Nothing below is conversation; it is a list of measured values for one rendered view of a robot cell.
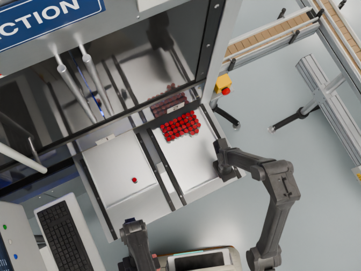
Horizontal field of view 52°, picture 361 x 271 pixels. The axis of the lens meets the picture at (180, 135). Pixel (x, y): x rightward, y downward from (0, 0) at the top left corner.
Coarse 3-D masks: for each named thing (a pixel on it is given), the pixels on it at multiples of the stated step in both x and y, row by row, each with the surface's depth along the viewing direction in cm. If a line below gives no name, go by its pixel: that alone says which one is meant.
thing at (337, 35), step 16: (304, 0) 197; (320, 0) 195; (320, 16) 189; (336, 16) 193; (320, 32) 196; (336, 32) 191; (352, 32) 187; (336, 48) 190; (352, 48) 189; (336, 64) 195; (352, 64) 186; (352, 80) 189
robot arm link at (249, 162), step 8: (224, 152) 144; (232, 152) 140; (240, 152) 136; (224, 160) 146; (232, 160) 139; (240, 160) 131; (248, 160) 124; (256, 160) 118; (264, 160) 115; (272, 160) 115; (248, 168) 125; (256, 168) 110; (256, 176) 111; (264, 176) 109
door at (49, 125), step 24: (24, 72) 90; (48, 72) 94; (72, 72) 100; (0, 96) 94; (24, 96) 100; (48, 96) 106; (72, 96) 113; (0, 120) 106; (24, 120) 113; (48, 120) 121; (72, 120) 130; (24, 144) 129; (48, 144) 140
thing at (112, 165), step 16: (112, 144) 177; (128, 144) 177; (96, 160) 174; (112, 160) 175; (128, 160) 175; (144, 160) 175; (96, 176) 172; (112, 176) 173; (128, 176) 173; (144, 176) 173; (112, 192) 171; (128, 192) 171
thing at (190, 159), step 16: (208, 128) 180; (160, 144) 177; (176, 144) 178; (192, 144) 178; (208, 144) 178; (176, 160) 176; (192, 160) 176; (208, 160) 176; (176, 176) 174; (192, 176) 174; (208, 176) 174
